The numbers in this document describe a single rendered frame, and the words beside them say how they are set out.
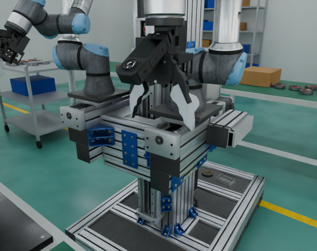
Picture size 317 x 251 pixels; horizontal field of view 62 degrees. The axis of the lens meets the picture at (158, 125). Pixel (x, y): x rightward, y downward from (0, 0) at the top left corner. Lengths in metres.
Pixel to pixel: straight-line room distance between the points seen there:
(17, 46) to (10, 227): 0.61
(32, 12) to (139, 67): 0.74
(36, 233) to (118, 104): 0.74
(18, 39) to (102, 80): 0.40
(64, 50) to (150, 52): 0.92
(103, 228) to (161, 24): 1.42
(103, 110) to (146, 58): 0.88
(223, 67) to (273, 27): 6.02
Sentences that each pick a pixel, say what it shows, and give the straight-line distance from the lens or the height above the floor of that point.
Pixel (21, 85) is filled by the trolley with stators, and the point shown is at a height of 0.67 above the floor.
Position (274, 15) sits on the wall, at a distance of 6.94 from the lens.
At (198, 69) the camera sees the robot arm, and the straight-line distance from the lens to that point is 0.96.
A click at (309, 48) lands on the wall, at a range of 6.76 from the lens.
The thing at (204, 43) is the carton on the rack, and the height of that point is 0.98.
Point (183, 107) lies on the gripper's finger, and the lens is 0.48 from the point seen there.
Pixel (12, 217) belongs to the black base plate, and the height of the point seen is 0.77.
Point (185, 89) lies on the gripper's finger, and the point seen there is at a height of 1.23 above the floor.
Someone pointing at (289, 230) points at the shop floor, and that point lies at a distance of 2.20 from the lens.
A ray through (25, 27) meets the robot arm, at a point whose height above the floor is 1.34.
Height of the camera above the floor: 1.34
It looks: 20 degrees down
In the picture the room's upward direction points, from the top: straight up
